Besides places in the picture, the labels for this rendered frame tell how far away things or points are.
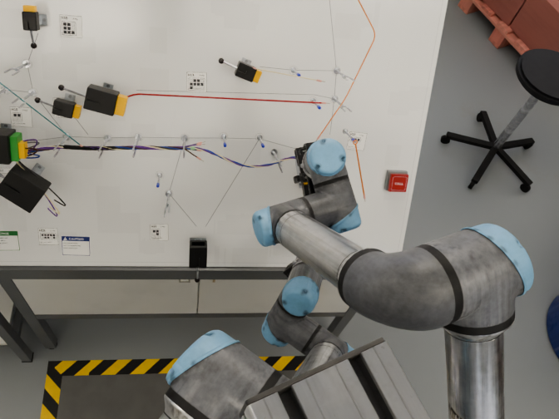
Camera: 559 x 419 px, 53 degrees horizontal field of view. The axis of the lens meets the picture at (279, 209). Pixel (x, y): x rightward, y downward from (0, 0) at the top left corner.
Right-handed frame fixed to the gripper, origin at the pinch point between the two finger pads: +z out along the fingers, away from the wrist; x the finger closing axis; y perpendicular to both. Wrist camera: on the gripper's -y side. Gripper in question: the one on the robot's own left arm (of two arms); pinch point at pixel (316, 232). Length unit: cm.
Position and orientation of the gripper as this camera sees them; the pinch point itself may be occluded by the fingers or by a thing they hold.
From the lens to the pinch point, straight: 151.1
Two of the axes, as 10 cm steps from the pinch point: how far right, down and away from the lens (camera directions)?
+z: 2.0, -4.3, 8.8
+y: 5.7, -6.8, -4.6
